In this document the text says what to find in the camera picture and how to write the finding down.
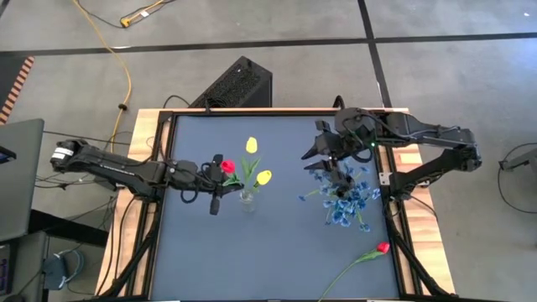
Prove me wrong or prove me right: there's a grey stand foot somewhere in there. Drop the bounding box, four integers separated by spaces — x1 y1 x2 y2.
498 148 537 173

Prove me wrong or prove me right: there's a black perforated computer tower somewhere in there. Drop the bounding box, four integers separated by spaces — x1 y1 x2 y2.
188 55 274 109

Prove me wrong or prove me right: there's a clear glass vase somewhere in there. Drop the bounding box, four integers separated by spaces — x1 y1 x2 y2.
238 188 257 214

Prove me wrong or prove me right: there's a long yellow cable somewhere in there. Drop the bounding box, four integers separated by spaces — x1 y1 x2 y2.
70 0 133 154

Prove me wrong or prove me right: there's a grey round device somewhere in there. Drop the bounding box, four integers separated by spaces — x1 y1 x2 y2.
41 251 85 293

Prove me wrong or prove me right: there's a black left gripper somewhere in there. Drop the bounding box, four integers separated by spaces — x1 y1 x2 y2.
167 154 245 216

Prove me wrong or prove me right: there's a yellow artificial tulip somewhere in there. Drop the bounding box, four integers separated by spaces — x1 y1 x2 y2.
239 136 263 196
250 169 274 195

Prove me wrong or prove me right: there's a blue artificial flower bunch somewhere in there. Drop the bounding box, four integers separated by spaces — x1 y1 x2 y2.
297 158 382 234

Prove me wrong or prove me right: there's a black orange-striped floor mat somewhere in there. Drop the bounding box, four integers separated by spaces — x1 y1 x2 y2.
0 55 36 126

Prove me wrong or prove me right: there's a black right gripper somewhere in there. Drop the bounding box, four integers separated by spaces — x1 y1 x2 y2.
300 119 373 173

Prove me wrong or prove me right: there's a yellow cord with plug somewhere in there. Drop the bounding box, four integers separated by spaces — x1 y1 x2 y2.
119 0 177 29

